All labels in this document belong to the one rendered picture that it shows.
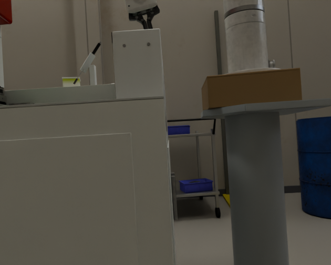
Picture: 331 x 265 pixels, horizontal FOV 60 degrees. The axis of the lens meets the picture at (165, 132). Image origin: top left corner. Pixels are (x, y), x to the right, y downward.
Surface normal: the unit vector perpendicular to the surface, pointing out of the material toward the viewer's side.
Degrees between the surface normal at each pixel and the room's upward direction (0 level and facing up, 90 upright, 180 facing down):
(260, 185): 90
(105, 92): 90
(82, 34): 90
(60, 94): 90
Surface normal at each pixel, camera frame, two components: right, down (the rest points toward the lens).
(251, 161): -0.38, 0.01
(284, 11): -0.07, -0.01
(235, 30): -0.70, 0.06
